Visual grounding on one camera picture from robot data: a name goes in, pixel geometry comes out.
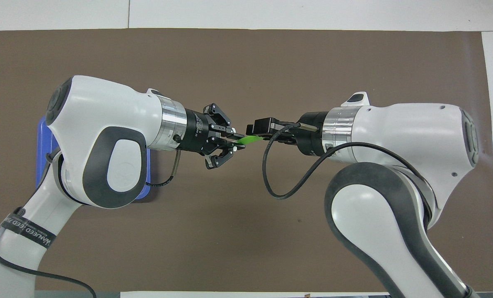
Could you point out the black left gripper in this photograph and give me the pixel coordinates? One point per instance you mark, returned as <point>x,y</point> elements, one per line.
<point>196,132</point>

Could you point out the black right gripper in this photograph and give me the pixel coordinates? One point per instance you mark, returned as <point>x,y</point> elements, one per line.
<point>312,138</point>

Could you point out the green marker pen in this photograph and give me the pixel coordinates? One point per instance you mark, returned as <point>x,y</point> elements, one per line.
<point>248,140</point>

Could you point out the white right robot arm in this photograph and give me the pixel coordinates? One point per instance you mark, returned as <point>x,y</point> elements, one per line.
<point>399,136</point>

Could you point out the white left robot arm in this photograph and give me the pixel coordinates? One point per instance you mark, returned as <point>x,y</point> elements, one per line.
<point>105,124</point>

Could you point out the brown table mat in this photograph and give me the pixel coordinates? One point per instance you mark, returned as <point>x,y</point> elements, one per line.
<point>250,62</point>

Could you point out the blue plastic tray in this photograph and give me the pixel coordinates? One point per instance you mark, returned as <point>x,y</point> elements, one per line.
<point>43,140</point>

